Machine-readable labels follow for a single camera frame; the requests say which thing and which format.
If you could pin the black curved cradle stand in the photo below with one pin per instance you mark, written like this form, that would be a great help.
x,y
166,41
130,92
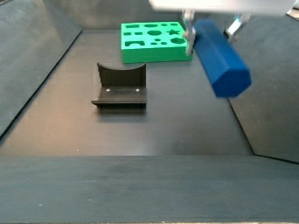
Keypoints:
x,y
122,86

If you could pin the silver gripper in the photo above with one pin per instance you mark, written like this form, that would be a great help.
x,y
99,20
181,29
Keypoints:
x,y
256,7

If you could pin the green shape sorter block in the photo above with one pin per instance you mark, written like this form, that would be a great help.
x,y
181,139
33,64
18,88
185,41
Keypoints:
x,y
153,42

